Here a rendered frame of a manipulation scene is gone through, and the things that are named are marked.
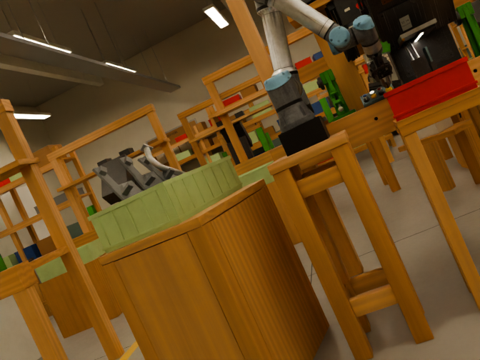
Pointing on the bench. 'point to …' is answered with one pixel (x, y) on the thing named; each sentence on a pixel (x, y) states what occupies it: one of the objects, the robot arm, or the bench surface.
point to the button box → (373, 98)
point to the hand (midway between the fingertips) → (386, 84)
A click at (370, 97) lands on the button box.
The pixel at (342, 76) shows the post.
